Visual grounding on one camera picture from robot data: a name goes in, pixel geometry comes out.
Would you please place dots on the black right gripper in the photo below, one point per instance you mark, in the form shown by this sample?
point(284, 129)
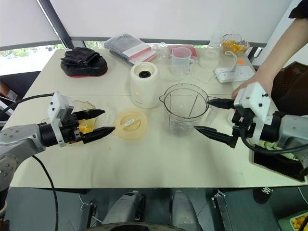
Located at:
point(241, 127)

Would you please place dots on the black item with white logo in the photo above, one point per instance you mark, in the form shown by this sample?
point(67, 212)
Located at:
point(263, 193)

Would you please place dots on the dark window frame post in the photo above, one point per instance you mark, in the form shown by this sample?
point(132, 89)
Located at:
point(56, 24)

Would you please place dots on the red flat item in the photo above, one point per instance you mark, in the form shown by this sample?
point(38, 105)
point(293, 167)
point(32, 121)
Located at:
point(193, 49)

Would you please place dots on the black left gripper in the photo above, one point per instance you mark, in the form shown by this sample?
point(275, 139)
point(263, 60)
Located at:
point(71, 131)

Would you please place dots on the glass bowl of orange fruit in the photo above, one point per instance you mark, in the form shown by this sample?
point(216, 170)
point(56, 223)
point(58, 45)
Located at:
point(234, 45)

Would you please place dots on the green cloth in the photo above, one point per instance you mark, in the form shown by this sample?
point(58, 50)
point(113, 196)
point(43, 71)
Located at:
point(267, 145)

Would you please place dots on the dark brown bag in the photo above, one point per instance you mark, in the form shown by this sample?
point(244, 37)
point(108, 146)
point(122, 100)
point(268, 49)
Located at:
point(292, 89)

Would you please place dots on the clear blender jar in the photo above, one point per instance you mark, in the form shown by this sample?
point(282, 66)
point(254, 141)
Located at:
point(183, 115)

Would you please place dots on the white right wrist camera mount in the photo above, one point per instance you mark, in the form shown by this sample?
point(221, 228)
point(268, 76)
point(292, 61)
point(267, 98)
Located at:
point(255, 98)

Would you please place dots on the clear plastic measuring cup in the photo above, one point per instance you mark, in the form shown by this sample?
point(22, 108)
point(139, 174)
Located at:
point(180, 62)

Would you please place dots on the stack of plastic bags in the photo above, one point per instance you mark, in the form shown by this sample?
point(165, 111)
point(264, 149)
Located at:
point(127, 47)

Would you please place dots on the small orange clip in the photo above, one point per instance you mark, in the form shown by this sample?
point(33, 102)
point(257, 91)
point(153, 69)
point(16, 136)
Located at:
point(239, 62)

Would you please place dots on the black tray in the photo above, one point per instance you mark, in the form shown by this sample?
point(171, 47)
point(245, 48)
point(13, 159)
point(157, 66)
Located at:
point(276, 163)

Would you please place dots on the white power strip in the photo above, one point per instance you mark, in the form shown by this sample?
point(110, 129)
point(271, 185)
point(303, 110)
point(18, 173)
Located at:
point(234, 74)

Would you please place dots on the clear glass fruit plate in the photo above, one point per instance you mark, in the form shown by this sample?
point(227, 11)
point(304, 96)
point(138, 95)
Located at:
point(84, 104)

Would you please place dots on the small clear glass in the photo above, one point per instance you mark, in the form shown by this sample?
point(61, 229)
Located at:
point(160, 51)

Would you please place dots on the black shirt sleeve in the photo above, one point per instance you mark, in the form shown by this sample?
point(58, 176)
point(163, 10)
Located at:
point(299, 9)

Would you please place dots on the cream round blender lid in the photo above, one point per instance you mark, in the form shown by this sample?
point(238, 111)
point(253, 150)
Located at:
point(131, 124)

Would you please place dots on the person's bare hand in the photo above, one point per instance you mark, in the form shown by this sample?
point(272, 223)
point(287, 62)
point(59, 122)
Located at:
point(261, 78)

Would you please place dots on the grey rounded robot leg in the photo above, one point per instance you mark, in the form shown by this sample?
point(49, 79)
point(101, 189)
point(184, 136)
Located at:
point(184, 209)
point(122, 209)

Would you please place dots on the clear glass flask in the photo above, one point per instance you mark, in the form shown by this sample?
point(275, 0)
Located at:
point(210, 57)

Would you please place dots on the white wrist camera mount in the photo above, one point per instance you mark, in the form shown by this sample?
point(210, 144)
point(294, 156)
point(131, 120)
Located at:
point(255, 98)
point(56, 106)

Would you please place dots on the person's bare forearm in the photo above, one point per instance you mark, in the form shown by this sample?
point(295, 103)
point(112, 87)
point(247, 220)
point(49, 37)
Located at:
point(284, 50)

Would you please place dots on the black table leg bracket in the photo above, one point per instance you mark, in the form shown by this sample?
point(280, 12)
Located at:
point(222, 211)
point(87, 216)

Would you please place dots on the cream blender base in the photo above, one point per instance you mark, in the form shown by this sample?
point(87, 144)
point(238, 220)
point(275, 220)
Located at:
point(144, 89)

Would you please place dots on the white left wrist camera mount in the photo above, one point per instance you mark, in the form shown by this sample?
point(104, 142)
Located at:
point(56, 106)

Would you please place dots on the black glove on pad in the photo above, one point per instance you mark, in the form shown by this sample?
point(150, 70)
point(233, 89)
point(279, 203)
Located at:
point(83, 63)

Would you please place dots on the green container of yellow food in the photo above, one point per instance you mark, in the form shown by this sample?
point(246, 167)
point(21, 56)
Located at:
point(294, 221)

